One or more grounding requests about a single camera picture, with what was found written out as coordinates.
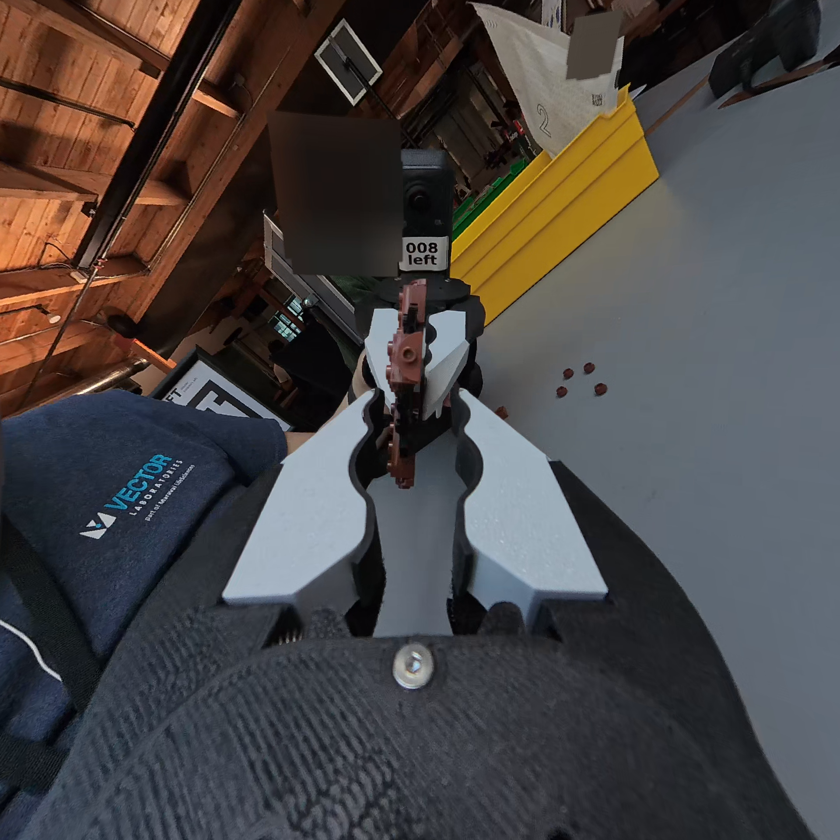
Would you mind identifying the green plastic bin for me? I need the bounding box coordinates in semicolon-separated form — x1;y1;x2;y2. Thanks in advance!
451;157;529;240

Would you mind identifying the yellow plastic bin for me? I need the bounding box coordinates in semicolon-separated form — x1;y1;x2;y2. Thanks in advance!
449;84;660;327

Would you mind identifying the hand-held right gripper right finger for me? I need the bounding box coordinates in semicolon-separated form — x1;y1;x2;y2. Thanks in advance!
449;387;609;610

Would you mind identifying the brown black brick assembly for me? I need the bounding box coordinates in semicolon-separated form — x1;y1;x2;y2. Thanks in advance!
384;281;434;490

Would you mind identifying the white numbered paper bag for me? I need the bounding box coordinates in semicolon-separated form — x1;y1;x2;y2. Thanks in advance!
474;2;626;158

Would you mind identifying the grey desk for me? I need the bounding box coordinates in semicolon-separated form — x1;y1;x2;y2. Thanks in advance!
374;26;840;840

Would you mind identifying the grey flat panel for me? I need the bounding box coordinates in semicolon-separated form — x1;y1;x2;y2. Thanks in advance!
262;210;368;345

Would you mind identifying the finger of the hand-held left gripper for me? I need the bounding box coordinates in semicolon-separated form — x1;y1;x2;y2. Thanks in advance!
363;308;403;398
420;310;471;422

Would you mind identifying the black pole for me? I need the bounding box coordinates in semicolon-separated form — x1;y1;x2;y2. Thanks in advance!
341;56;421;148

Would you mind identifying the black framed marker sign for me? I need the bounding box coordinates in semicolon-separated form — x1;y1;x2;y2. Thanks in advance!
150;344;293;432

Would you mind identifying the person in navy shirt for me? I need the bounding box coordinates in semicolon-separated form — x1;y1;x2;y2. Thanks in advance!
0;390;290;840

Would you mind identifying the white framed light panel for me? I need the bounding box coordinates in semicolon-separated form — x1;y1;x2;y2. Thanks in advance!
314;18;383;106

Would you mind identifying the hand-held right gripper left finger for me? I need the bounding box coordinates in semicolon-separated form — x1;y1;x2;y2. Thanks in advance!
222;387;388;606

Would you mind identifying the black power adapter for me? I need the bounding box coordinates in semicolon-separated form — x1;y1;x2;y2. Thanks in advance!
709;33;788;96

